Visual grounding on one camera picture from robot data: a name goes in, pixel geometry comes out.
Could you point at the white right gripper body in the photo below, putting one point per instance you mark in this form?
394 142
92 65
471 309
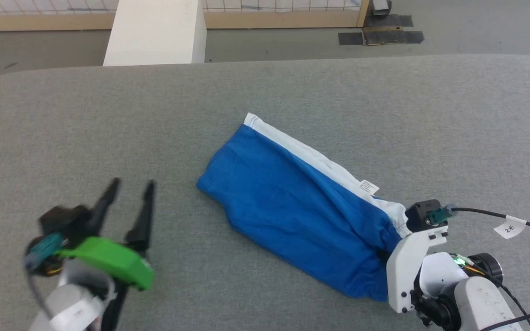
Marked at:
405 266

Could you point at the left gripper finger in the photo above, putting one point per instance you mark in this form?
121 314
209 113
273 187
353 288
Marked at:
106 207
144 220

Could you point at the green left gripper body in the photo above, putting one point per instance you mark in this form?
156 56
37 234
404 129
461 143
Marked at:
113 262

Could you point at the blue white shorts garment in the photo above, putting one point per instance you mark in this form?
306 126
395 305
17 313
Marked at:
302 211

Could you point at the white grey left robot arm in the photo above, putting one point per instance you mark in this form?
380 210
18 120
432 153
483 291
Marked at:
69 305

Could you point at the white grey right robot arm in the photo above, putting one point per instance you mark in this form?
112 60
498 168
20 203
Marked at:
481 299

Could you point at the white rectangular block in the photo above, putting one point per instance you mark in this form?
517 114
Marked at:
154 32

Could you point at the long black floor tape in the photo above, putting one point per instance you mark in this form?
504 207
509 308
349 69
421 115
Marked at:
384 37

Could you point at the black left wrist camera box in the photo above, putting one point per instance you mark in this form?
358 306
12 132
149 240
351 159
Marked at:
65 223

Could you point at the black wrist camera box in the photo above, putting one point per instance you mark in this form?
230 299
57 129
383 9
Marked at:
421 214
65 223

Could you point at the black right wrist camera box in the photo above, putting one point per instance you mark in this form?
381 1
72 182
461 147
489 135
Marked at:
421 214

